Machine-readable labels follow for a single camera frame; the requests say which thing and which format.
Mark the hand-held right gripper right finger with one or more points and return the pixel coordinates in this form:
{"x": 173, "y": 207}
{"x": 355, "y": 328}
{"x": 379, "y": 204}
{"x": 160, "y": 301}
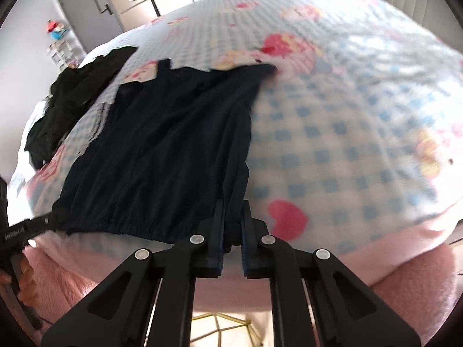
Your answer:
{"x": 247, "y": 253}

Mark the printed checked blanket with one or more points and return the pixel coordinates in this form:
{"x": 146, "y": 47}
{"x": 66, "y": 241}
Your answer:
{"x": 343, "y": 115}

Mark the red blue wall plush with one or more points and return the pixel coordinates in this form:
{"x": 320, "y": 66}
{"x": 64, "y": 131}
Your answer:
{"x": 56, "y": 30}

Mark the navy shorts with white stripes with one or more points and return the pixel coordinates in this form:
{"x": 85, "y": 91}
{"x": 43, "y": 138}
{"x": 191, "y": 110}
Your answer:
{"x": 162, "y": 144}

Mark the pink fleece bedspread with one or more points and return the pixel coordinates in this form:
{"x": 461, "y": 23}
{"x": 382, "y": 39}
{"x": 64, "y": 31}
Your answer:
{"x": 398, "y": 271}

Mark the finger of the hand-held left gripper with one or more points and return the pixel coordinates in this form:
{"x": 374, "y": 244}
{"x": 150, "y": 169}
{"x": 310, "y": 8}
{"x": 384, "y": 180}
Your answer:
{"x": 45, "y": 224}

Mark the person's left hand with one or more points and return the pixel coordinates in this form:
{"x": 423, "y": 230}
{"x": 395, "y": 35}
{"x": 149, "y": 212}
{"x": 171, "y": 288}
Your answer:
{"x": 28, "y": 282}

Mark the grey door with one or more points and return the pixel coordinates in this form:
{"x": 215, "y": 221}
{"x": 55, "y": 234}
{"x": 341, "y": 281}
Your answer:
{"x": 85, "y": 11}

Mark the black clothes pile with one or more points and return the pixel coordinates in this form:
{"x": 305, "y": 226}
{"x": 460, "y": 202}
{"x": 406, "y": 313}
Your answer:
{"x": 72, "y": 94}

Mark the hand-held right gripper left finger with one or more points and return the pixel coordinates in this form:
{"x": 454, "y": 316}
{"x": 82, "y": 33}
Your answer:
{"x": 216, "y": 245}

